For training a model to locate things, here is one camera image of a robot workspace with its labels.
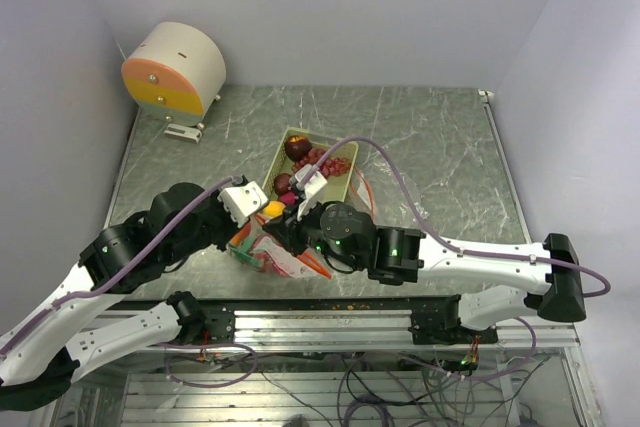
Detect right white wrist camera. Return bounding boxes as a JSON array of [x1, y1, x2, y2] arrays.
[[290, 164, 328, 221]]

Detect dark red apple toy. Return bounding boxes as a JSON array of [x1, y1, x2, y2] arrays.
[[284, 135, 312, 162]]

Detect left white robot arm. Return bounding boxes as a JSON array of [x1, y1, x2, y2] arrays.
[[1, 177, 268, 412]]

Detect orange fruit toy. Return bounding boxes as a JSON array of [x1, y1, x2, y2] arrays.
[[262, 200, 286, 218]]

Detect aluminium frame rail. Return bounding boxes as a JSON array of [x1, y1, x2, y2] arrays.
[[59, 296, 601, 427]]

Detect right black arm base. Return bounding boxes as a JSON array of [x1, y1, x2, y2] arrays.
[[406, 294, 498, 345]]

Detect dark brown passion fruit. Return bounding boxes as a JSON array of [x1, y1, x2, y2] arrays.
[[273, 173, 292, 197]]

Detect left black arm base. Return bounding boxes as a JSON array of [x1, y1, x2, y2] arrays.
[[166, 291, 235, 345]]

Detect pink dragon fruit toy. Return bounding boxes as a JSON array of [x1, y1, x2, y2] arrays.
[[231, 238, 270, 272]]

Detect small white grey block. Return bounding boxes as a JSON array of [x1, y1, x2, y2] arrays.
[[164, 123, 203, 144]]

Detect purple sweet potato toy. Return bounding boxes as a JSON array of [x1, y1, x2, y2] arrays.
[[278, 191, 297, 205]]

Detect purple grape bunch toy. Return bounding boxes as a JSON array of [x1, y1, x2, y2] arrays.
[[291, 148, 351, 178]]

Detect white corner clip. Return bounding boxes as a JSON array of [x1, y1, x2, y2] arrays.
[[478, 89, 494, 101]]

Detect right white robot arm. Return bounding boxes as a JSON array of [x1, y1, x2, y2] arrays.
[[264, 202, 586, 343]]

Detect round cream drawer cabinet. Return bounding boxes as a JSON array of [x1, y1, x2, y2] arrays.
[[121, 21, 227, 127]]

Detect pale green plastic basket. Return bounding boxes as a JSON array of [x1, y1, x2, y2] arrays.
[[259, 127, 358, 222]]

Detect clear orange zip bag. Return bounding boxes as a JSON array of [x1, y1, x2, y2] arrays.
[[227, 214, 332, 280]]

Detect loose cables under table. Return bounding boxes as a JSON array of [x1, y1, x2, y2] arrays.
[[164, 316, 556, 427]]

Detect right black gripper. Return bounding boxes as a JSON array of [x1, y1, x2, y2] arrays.
[[266, 193, 363, 271]]

